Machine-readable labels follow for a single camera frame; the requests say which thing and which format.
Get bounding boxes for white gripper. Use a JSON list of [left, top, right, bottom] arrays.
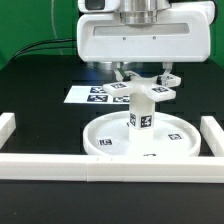
[[77, 0, 214, 85]]

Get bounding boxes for white cross-shaped table base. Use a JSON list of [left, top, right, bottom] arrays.
[[103, 74, 181, 102]]

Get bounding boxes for white round table top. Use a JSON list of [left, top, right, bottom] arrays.
[[83, 111, 201, 158]]

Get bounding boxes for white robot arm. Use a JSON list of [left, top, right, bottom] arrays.
[[77, 0, 217, 81]]

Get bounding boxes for fiducial marker sheet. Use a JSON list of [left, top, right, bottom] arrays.
[[64, 85, 130, 104]]

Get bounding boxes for white right fence bar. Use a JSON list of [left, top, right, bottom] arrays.
[[200, 116, 224, 157]]

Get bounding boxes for white fence bar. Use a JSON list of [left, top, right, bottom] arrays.
[[0, 153, 224, 183], [0, 113, 16, 149], [200, 116, 224, 157]]

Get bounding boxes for white left fence bar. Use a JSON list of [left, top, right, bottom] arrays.
[[0, 113, 16, 149]]

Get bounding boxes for white front fence bar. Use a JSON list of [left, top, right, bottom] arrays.
[[0, 153, 224, 183]]

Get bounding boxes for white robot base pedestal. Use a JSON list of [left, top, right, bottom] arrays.
[[87, 62, 117, 71]]

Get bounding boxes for black cable bundle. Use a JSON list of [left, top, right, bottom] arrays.
[[9, 37, 79, 63]]

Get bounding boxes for thin white cable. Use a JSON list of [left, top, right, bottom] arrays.
[[50, 0, 64, 56]]

